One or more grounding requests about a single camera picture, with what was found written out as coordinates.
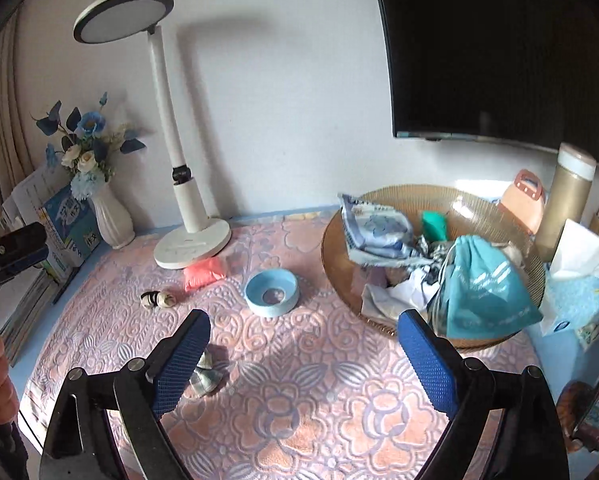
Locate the blue tissue box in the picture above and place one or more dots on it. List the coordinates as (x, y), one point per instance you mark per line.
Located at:
(574, 305)

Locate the white cloth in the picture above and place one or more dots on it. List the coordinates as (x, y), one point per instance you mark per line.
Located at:
(404, 295)

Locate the brown round item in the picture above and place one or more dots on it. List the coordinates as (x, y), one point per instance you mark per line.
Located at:
(577, 410)

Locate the blue and white artificial flowers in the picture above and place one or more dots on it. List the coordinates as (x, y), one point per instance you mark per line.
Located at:
(86, 140)

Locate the green soft item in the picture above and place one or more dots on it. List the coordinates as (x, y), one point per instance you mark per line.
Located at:
(435, 225)

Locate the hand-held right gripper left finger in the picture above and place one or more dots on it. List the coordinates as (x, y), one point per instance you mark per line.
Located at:
(179, 360)

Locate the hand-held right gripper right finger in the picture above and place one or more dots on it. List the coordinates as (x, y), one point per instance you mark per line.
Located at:
(427, 365)

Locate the white desk lamp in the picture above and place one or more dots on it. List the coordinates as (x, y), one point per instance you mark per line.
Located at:
(192, 205)

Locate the cream curtain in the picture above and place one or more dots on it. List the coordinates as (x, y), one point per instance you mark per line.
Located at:
(4, 135)

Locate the black wall television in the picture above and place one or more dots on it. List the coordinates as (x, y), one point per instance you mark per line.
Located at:
(479, 45)

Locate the red small pouch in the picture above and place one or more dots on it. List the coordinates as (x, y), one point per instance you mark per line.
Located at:
(204, 274)

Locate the pink patterned blanket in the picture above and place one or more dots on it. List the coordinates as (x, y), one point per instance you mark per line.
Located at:
(299, 370)

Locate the brown ribbed bowl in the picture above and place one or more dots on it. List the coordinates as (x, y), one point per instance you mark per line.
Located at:
(344, 270)

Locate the stack of books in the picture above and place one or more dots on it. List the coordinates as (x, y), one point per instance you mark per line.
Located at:
(59, 240)

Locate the gold thermos bottle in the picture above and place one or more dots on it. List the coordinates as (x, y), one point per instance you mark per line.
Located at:
(562, 205)

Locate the light blue patterned cloth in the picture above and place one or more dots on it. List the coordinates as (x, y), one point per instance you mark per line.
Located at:
(379, 230)

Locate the plaid cloth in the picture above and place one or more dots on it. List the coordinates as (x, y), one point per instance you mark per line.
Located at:
(207, 377)

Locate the white ribbed vase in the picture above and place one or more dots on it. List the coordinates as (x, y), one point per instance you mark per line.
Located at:
(111, 220)

